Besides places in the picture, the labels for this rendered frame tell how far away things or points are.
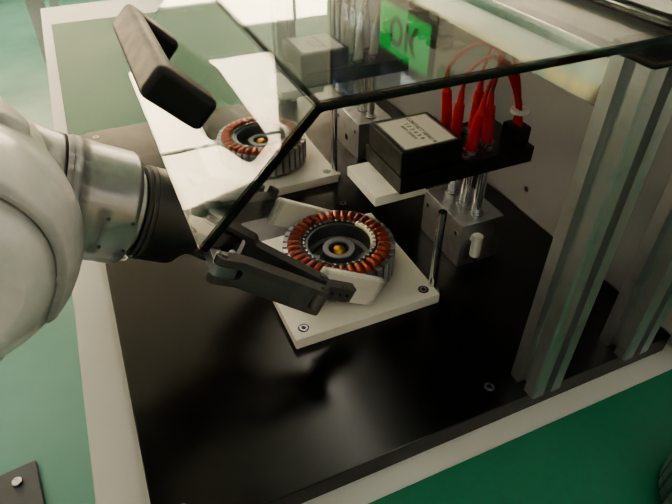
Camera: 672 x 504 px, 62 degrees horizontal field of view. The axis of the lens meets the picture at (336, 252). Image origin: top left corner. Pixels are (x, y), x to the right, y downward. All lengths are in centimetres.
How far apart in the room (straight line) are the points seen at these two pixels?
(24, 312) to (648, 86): 31
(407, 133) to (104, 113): 62
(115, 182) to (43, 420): 118
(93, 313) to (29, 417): 97
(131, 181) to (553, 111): 43
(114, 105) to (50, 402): 82
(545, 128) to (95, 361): 51
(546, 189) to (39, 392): 131
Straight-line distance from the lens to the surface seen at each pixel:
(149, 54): 30
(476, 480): 48
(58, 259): 23
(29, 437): 154
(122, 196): 42
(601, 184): 38
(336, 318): 52
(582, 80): 39
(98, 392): 55
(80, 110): 105
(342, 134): 81
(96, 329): 61
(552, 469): 50
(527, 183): 69
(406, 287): 56
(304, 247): 55
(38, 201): 23
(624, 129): 36
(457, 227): 58
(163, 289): 59
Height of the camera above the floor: 116
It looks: 39 degrees down
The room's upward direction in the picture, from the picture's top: straight up
